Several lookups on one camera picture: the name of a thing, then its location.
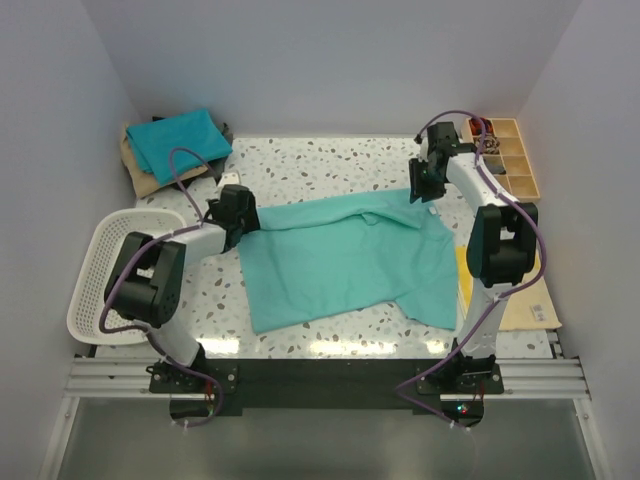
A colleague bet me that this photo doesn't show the mint green t shirt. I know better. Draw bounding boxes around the mint green t shirt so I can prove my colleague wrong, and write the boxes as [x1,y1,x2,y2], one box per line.
[237,189,458,333]

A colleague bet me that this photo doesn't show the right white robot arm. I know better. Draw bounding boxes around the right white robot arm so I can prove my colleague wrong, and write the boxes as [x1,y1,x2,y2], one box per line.
[409,118,545,393]

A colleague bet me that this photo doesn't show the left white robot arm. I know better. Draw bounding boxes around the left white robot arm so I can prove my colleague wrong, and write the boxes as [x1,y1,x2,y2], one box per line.
[99,184,260,392]

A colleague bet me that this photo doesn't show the folded dark grey t shirt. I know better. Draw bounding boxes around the folded dark grey t shirt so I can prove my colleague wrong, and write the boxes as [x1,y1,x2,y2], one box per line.
[182,121,234,187]

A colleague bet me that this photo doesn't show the red black patterned cloth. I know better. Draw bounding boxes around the red black patterned cloth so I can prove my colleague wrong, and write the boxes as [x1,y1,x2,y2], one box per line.
[468,117,495,137]

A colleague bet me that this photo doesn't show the dark grey rolled cloth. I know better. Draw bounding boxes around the dark grey rolled cloth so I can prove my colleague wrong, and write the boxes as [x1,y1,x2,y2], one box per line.
[483,155,506,176]

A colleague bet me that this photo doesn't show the grey patterned rolled cloth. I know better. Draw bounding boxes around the grey patterned rolled cloth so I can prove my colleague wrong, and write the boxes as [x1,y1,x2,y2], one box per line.
[474,134,500,155]

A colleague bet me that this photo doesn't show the wooden compartment box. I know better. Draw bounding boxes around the wooden compartment box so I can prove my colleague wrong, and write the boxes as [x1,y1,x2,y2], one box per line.
[487,118,540,203]

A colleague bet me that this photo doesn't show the folded tan t shirt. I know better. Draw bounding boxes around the folded tan t shirt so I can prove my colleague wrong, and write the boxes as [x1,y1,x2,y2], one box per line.
[119,123,209,199]

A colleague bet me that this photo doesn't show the folded teal t shirt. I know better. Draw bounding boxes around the folded teal t shirt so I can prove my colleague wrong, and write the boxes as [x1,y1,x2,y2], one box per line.
[126,109,232,186]

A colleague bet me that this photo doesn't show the white plastic laundry basket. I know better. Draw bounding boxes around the white plastic laundry basket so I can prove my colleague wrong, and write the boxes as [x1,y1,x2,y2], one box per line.
[66,208,186,346]

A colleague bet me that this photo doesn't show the yellow chick towel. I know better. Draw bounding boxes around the yellow chick towel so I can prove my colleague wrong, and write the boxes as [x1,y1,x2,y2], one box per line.
[455,246,562,332]

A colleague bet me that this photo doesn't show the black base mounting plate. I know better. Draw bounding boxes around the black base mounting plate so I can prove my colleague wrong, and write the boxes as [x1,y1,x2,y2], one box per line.
[146,357,505,426]

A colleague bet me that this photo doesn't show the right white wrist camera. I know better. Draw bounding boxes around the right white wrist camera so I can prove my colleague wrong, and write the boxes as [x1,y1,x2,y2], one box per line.
[414,135,429,162]

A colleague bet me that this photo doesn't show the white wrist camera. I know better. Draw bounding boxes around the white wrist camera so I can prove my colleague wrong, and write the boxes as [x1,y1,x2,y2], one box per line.
[217,171,241,188]
[414,135,429,162]

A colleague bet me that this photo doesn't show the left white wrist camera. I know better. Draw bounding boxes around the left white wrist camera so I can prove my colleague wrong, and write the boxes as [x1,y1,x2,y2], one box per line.
[217,171,241,188]

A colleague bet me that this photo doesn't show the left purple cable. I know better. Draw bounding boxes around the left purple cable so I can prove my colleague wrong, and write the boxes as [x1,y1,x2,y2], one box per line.
[98,146,231,429]

